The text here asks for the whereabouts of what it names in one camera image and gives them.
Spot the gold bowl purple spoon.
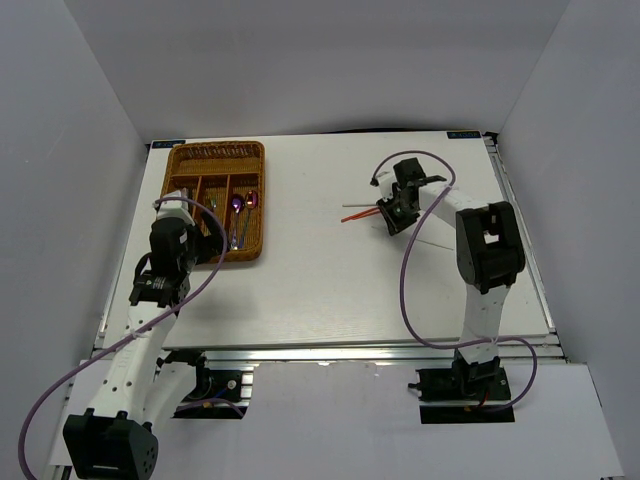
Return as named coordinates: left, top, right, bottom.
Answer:
left=230, top=193, right=245, bottom=250

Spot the iridescent purple spoon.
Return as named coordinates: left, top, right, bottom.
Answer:
left=238, top=190, right=259, bottom=249

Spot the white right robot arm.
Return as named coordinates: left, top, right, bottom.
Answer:
left=370, top=152, right=526, bottom=399

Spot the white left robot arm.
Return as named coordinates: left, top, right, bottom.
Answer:
left=62, top=213, right=227, bottom=479

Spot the orange chopstick diagonal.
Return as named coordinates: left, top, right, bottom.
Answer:
left=340, top=208, right=381, bottom=223

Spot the white chopstick lower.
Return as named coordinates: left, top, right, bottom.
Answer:
left=370, top=225, right=455, bottom=251

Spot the woven wicker cutlery tray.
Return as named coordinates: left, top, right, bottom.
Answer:
left=162, top=140, right=266, bottom=262

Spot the blue label sticker right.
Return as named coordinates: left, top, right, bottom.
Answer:
left=446, top=130, right=482, bottom=140

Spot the blue label sticker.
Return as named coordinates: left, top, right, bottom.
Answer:
left=151, top=139, right=186, bottom=149
left=446, top=130, right=482, bottom=140

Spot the blue label sticker left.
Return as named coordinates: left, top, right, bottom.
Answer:
left=151, top=139, right=186, bottom=149

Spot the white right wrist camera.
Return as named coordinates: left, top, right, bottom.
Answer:
left=370, top=171, right=397, bottom=202

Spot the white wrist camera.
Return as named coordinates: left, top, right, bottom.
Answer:
left=370, top=171, right=397, bottom=202
left=153, top=189, right=195, bottom=225

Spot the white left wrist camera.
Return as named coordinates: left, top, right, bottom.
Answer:
left=153, top=189, right=195, bottom=225

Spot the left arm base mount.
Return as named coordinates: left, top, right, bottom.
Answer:
left=156, top=350, right=248, bottom=420

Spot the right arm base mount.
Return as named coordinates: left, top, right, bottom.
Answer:
left=408, top=355, right=515, bottom=425

